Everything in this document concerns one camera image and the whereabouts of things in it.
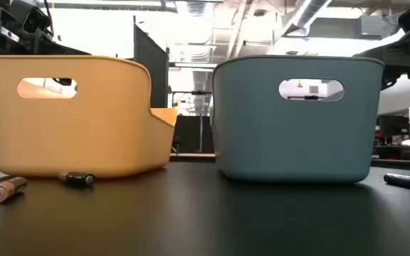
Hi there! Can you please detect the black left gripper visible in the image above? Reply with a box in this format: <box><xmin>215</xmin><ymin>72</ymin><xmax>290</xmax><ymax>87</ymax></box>
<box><xmin>0</xmin><ymin>0</ymin><xmax>91</xmax><ymax>70</ymax></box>

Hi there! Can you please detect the dark cylinder with white lid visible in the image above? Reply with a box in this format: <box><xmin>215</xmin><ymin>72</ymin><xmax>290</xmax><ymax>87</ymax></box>
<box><xmin>400</xmin><ymin>139</ymin><xmax>410</xmax><ymax>161</ymax></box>

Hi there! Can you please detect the black low cabinet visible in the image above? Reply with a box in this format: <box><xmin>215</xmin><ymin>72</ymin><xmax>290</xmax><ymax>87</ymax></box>
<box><xmin>174</xmin><ymin>115</ymin><xmax>216</xmax><ymax>154</ymax></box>

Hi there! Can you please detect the yellow plastic bin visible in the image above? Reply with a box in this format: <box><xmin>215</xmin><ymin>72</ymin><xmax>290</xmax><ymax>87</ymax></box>
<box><xmin>0</xmin><ymin>55</ymin><xmax>179</xmax><ymax>178</ymax></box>

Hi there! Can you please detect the dark partition panel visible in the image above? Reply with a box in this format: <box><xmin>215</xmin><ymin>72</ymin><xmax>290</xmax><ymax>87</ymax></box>
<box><xmin>132</xmin><ymin>16</ymin><xmax>171</xmax><ymax>109</ymax></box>

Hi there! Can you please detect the black monitor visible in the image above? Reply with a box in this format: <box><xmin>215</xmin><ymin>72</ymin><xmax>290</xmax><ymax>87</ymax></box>
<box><xmin>378</xmin><ymin>114</ymin><xmax>410</xmax><ymax>137</ymax></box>

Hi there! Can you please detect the large copper-top battery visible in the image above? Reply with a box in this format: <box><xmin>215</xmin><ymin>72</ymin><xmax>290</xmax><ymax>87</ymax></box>
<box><xmin>0</xmin><ymin>176</ymin><xmax>28</xmax><ymax>205</ymax></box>

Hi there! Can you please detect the small black Duracell battery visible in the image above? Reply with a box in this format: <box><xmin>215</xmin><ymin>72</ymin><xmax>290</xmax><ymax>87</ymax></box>
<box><xmin>58</xmin><ymin>171</ymin><xmax>96</xmax><ymax>188</ymax></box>

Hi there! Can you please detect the dark battery with silver end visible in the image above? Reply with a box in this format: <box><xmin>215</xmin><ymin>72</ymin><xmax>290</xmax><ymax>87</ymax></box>
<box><xmin>383</xmin><ymin>173</ymin><xmax>410</xmax><ymax>191</ymax></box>

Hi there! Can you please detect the blue plastic bin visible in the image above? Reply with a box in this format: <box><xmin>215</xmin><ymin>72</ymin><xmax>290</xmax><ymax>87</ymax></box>
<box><xmin>211</xmin><ymin>55</ymin><xmax>386</xmax><ymax>184</ymax></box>

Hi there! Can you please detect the long ceiling light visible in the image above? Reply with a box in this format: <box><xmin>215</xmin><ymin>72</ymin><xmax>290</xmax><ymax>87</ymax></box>
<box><xmin>169</xmin><ymin>62</ymin><xmax>219</xmax><ymax>69</ymax></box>

